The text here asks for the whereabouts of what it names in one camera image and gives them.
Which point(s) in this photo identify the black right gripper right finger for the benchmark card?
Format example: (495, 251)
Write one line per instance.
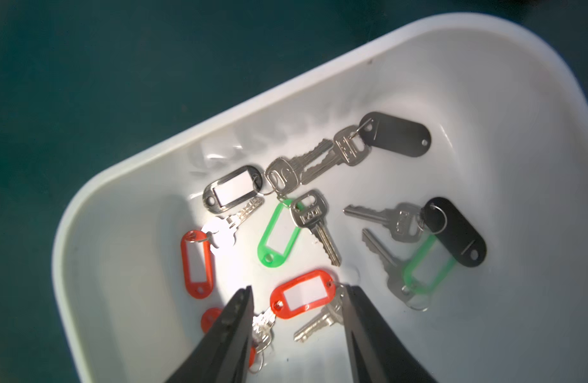
(376, 354)

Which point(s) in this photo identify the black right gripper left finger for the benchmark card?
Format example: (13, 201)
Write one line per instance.
(223, 354)

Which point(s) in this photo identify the key with black window tag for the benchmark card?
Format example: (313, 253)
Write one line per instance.
(282, 176)

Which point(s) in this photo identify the white plastic storage box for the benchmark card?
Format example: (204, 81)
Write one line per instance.
(442, 168)

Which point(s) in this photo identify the key with red window tag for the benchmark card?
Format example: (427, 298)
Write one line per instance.
(314, 290)

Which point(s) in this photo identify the key with green tag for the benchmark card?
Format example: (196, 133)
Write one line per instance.
(402, 281)
(307, 212)

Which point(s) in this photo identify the key with black solid tag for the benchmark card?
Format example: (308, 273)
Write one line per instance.
(353, 144)

